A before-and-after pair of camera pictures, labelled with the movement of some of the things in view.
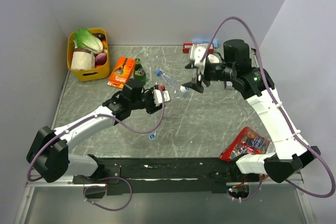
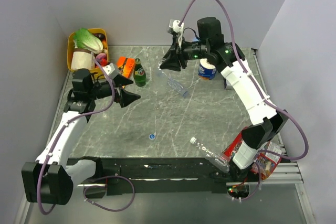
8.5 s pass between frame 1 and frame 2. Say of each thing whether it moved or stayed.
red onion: stayed
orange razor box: stayed
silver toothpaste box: stayed
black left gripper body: moved
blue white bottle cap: moved
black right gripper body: moved
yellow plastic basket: stayed
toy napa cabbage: stayed
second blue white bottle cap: stayed
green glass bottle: stayed
